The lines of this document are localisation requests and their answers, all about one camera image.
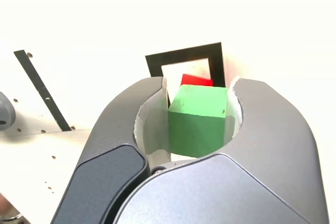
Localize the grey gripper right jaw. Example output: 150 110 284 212
104 77 330 224

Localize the red cube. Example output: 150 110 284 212
181 73 215 88

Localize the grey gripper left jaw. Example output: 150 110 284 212
49 76 173 224

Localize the black tape square outline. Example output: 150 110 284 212
145 41 224 88

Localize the black tape strip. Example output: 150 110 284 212
13 49 72 132

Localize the green cube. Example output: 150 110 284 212
167 84 229 159

